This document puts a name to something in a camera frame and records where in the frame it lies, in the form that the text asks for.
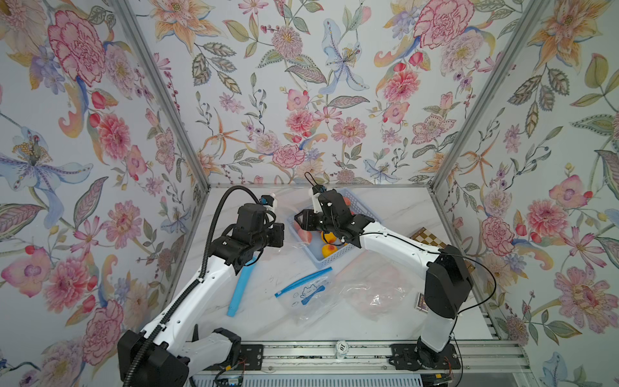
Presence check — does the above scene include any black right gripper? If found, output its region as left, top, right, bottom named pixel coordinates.
left=295, top=210, right=343, bottom=237

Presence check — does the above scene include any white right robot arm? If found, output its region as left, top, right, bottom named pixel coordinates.
left=294, top=185, right=472, bottom=369

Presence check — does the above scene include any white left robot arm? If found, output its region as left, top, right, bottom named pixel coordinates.
left=118, top=195, right=285, bottom=386

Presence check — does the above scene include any pink peach in basket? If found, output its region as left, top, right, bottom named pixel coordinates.
left=297, top=228, right=313, bottom=244

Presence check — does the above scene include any yellow peach in basket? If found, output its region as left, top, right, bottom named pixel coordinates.
left=322, top=232, right=338, bottom=244

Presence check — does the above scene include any yellow red peach front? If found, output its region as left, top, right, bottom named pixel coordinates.
left=322, top=244, right=338, bottom=259

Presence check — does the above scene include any clear blue-zipper zip bag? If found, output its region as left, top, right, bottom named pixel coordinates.
left=274, top=267, right=335, bottom=324

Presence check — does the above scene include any crumpled clear pink bag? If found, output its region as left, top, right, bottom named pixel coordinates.
left=335, top=253, right=414, bottom=321

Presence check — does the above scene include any light blue perforated basket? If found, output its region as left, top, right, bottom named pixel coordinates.
left=288, top=185, right=379, bottom=269

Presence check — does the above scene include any blue toy microphone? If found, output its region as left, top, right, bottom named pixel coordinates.
left=227, top=264, right=255, bottom=318

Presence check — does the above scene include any wooden chessboard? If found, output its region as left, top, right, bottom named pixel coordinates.
left=410, top=227, right=476, bottom=273

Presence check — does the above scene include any black corrugated cable hose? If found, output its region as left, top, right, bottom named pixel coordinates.
left=123, top=184, right=264, bottom=387

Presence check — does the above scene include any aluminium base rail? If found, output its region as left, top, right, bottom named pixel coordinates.
left=183, top=338, right=533, bottom=387

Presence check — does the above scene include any aluminium left corner post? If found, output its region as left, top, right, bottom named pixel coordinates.
left=111, top=0, right=211, bottom=193

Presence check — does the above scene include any aluminium corner post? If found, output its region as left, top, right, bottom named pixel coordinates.
left=111, top=0, right=211, bottom=193
left=427, top=1, right=546, bottom=194

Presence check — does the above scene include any aluminium right corner post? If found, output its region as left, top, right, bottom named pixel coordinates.
left=427, top=1, right=546, bottom=194

